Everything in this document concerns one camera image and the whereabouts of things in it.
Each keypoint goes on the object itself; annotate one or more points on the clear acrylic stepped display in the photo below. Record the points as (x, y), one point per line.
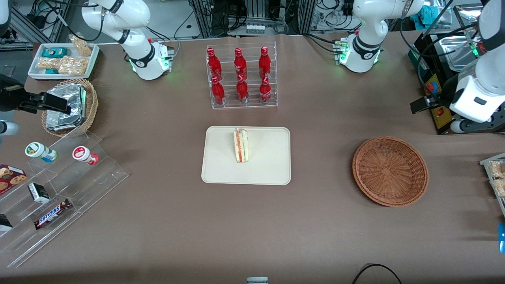
(90, 181)

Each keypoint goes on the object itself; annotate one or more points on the red cookie box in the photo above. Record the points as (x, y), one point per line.
(10, 177)

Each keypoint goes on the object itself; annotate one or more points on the metal equipment rack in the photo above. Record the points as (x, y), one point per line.
(252, 12)

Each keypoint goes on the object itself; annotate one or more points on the small black white box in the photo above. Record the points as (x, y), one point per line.
(38, 193)

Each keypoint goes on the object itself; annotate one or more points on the green lid yogurt cup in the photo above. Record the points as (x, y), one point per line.
(37, 151)

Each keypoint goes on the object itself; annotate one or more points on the teal snack box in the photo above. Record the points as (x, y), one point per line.
(54, 52)

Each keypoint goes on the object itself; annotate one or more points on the black food warmer appliance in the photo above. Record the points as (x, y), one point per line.
(444, 122)

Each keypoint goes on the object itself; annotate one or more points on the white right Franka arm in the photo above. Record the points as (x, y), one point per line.
(118, 15)

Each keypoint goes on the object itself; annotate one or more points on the teal plastic bag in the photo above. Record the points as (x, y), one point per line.
(428, 15)

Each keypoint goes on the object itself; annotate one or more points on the white power strip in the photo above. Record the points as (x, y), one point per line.
(255, 28)

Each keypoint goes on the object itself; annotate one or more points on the light tan wicker basket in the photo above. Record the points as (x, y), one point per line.
(91, 104)

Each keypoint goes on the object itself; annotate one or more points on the blue plastic object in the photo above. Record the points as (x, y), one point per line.
(502, 236)

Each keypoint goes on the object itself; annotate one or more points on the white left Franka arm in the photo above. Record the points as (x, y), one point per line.
(369, 23)

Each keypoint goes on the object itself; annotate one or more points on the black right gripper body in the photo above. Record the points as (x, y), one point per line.
(8, 98)

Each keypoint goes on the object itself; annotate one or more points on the foil wrapped packet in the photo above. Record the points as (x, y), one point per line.
(59, 121)
(69, 92)

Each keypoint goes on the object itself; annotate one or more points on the beige rectangular plastic tray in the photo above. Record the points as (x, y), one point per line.
(268, 157)

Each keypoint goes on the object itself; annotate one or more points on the small teal snack packet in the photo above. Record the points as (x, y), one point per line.
(51, 71)

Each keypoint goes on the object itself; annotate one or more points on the small grey device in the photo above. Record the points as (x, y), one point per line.
(257, 281)

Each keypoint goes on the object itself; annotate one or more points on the clear acrylic bottle rack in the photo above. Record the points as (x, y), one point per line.
(252, 102)

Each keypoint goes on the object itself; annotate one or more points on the black snack box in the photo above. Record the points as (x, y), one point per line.
(4, 223)

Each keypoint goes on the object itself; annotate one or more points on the grey tray with snacks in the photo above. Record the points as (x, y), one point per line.
(487, 161)

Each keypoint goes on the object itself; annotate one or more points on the red cola bottle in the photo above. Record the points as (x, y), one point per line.
(242, 90)
(240, 63)
(264, 63)
(213, 63)
(217, 92)
(265, 91)

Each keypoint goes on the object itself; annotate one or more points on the red lid yogurt cup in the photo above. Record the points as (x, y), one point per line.
(83, 154)

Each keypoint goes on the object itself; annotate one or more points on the Snickers chocolate bar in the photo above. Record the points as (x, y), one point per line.
(52, 214)

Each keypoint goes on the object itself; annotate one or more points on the stainless steel pan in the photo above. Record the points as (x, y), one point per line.
(453, 51)

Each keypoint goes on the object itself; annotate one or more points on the clear bag of snacks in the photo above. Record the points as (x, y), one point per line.
(499, 187)
(498, 169)

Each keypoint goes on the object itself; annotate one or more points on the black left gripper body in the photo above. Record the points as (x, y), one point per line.
(445, 91)

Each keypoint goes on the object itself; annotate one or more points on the clear bag of crackers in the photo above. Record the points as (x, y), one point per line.
(73, 66)
(81, 46)
(47, 63)

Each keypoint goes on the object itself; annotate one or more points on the brown round wicker basket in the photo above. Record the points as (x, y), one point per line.
(388, 171)

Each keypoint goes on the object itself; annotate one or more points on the white rectangular snack tray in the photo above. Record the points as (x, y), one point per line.
(35, 63)

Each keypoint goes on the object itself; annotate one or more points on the triangular sandwich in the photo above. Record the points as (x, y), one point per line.
(241, 146)

